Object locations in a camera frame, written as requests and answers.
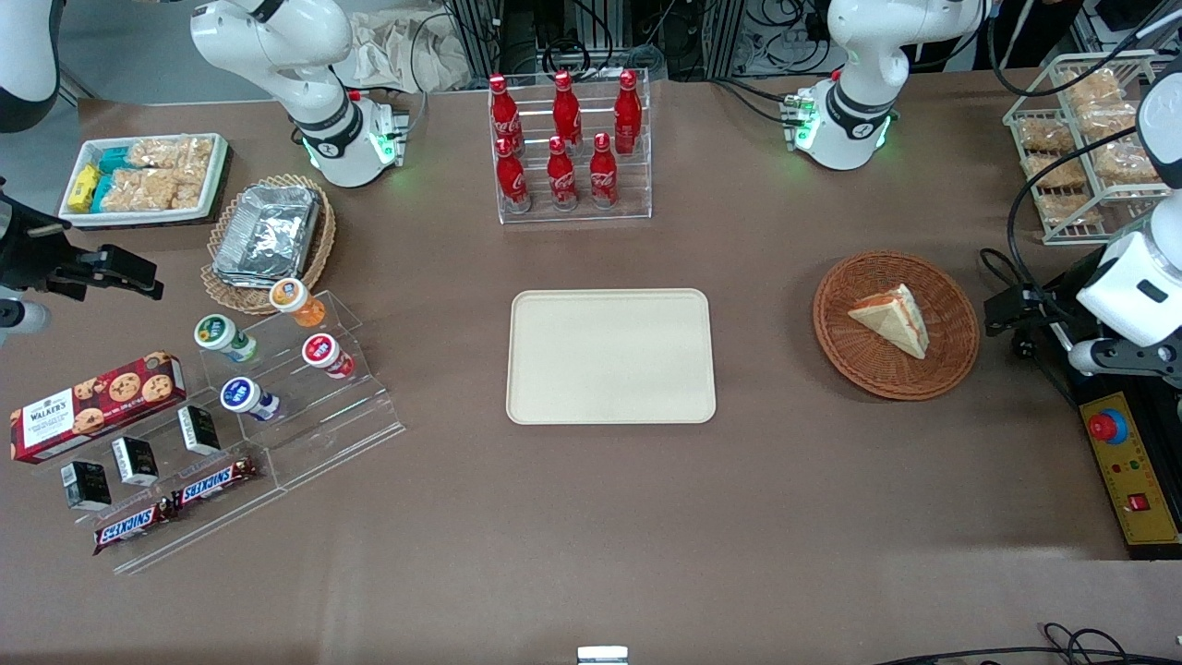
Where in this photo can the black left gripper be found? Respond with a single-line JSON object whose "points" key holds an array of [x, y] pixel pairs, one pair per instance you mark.
{"points": [[1062, 298]]}

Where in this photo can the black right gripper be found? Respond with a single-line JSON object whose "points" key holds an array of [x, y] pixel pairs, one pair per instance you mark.
{"points": [[28, 259]]}

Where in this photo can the triangular sandwich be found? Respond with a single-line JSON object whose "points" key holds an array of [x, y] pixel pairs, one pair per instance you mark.
{"points": [[891, 319]]}

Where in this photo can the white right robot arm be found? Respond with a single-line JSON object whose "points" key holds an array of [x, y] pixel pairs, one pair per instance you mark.
{"points": [[277, 46]]}

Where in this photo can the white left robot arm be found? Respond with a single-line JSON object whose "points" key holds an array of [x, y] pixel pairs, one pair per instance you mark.
{"points": [[859, 55]]}

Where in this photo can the light woven wicker basket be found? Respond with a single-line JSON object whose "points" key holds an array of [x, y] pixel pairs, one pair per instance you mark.
{"points": [[222, 294]]}

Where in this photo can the white rectangular snack tray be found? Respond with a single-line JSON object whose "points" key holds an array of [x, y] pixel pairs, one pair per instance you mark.
{"points": [[220, 171]]}

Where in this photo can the large round brown wicker basket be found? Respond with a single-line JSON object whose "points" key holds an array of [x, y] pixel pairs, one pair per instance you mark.
{"points": [[868, 369]]}

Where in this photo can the beige plastic serving tray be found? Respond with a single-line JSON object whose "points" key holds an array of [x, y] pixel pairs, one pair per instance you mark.
{"points": [[609, 356]]}

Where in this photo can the clear bagged rice cracker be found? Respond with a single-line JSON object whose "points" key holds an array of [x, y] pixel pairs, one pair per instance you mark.
{"points": [[138, 189], [189, 189], [171, 152]]}

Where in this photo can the teal snack pack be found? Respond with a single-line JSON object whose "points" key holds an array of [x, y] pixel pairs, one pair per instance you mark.
{"points": [[102, 192], [115, 161]]}

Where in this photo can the yellow snack pack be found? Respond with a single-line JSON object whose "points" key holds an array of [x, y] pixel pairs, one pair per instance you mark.
{"points": [[83, 187]]}

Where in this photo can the green cap yogurt bottle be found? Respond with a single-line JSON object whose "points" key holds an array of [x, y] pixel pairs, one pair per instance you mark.
{"points": [[220, 334]]}

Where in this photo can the bagged crispy snack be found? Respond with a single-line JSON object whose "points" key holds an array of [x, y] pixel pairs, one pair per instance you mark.
{"points": [[1067, 211], [1122, 164], [1043, 134], [1057, 171], [1108, 120], [1094, 88]]}

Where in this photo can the red Walkers cookie box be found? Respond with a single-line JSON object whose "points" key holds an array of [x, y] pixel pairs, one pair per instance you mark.
{"points": [[92, 406]]}

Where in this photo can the stacked aluminium foil containers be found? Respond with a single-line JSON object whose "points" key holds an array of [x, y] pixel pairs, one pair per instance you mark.
{"points": [[268, 231]]}

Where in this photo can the orange cap yogurt bottle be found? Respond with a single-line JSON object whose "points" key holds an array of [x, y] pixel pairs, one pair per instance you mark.
{"points": [[294, 297]]}

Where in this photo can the blue cap yogurt bottle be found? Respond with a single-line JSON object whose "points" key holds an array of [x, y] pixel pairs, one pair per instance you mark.
{"points": [[245, 397]]}

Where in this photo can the small black box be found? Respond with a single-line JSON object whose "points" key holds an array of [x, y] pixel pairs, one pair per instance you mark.
{"points": [[199, 429], [135, 462], [86, 485]]}

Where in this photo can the red cap yogurt bottle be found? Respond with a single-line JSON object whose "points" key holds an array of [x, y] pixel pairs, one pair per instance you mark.
{"points": [[323, 353]]}

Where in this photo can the yellow emergency stop control box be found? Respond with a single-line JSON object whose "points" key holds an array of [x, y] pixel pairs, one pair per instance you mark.
{"points": [[1131, 480]]}

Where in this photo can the Snickers chocolate bar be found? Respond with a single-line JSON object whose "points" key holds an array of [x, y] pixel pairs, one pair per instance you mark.
{"points": [[212, 483], [129, 526]]}

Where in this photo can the clear acrylic step display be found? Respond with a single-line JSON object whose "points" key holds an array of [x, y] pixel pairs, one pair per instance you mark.
{"points": [[342, 434], [203, 526]]}

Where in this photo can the beige cloth bag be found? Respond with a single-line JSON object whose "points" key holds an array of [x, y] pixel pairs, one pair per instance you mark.
{"points": [[397, 51]]}

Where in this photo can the red cola bottle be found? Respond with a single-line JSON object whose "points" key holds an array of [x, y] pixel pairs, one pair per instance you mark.
{"points": [[566, 106], [603, 175], [503, 106], [512, 180], [628, 111], [561, 180]]}

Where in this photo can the clear acrylic bottle rack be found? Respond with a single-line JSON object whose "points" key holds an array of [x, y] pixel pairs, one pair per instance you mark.
{"points": [[572, 217]]}

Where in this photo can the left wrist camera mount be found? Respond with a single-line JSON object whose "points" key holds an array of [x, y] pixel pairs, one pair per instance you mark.
{"points": [[1099, 357]]}

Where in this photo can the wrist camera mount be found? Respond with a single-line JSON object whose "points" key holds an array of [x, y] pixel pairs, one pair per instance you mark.
{"points": [[23, 317], [1099, 357]]}

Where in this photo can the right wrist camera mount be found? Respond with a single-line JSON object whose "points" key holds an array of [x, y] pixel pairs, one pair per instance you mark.
{"points": [[23, 317]]}

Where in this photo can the small silver metal bracket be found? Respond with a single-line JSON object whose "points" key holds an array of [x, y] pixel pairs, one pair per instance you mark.
{"points": [[602, 656]]}

